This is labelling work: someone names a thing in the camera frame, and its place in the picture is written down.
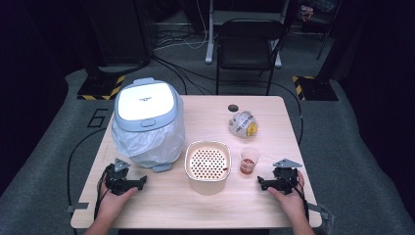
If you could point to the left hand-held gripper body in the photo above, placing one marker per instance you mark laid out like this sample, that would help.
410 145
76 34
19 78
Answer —
118 179

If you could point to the black table grommet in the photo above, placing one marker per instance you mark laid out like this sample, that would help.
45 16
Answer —
233 108

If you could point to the person's right hand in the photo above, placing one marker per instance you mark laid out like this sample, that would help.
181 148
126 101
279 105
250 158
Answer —
290 204

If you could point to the blue-grey pedal trash can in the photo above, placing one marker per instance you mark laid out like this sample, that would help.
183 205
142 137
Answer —
145 99

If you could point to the dark cabinet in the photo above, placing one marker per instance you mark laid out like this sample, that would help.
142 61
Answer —
120 32

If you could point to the metal bin with perforated strainer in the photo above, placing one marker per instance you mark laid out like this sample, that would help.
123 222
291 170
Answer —
207 161

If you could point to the black folding chair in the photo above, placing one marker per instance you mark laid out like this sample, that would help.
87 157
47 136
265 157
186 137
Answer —
248 49

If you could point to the grey tape strip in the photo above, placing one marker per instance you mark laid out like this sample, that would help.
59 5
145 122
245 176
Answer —
78 206
321 210

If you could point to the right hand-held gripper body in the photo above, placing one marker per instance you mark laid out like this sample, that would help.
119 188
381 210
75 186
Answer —
285 179

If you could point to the white metal desk frame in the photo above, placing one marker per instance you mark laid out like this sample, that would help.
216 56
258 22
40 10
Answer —
210 32

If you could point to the hazard-striped black stand base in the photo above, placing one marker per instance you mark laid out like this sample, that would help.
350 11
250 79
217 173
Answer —
99 88
316 89

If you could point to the person's left hand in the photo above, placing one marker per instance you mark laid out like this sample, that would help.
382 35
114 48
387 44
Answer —
114 204

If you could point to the white plastic trash bag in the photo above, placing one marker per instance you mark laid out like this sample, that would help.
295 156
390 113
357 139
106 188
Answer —
147 147

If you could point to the clear plastic wrapper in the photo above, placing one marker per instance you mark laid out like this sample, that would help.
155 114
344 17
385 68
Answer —
240 123

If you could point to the clear plastic cup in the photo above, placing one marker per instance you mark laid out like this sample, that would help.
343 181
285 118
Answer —
249 161

